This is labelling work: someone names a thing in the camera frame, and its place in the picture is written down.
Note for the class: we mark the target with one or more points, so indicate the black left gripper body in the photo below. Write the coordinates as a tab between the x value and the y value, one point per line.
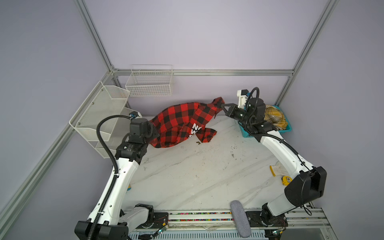
153	133

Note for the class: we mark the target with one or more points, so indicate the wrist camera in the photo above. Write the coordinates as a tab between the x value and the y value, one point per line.
243	96
135	114

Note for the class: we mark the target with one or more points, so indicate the teal plastic basket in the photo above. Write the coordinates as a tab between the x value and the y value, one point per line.
286	127

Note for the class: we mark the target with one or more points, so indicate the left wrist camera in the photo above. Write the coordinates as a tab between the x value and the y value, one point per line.
135	114

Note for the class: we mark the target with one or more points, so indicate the grey foam microphone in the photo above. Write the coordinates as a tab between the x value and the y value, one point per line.
240	219

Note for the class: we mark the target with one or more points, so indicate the red black plaid shirt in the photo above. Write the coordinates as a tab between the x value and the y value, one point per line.
178	123

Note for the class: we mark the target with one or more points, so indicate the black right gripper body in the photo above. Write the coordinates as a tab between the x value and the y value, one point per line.
238	114

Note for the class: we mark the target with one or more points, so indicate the white mesh lower shelf bin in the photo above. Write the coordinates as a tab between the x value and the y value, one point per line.
112	132

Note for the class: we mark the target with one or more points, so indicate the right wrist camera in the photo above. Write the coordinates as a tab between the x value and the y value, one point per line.
243	96

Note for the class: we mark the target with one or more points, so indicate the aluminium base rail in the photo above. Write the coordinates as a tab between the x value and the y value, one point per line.
298	224

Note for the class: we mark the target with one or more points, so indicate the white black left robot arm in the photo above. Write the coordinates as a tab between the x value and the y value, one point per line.
108	221

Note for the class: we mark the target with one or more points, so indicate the yellow plaid shirt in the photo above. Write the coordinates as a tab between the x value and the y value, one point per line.
274	117

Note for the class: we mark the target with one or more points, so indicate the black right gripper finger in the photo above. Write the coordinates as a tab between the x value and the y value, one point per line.
229	106
228	113

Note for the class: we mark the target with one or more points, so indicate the yellow tape measure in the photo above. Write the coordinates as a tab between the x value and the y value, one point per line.
286	180

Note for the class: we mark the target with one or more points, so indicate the white mesh upper shelf bin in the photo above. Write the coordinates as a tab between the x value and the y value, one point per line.
102	102

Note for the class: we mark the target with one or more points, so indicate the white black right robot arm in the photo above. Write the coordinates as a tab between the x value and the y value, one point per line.
308	182

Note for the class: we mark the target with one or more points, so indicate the white work glove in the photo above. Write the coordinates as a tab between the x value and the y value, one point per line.
278	170

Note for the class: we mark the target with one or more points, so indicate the white mesh shelf bin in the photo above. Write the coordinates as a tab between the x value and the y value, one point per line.
102	102
112	132

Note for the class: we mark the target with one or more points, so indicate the white wire wall basket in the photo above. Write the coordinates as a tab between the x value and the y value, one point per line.
150	81

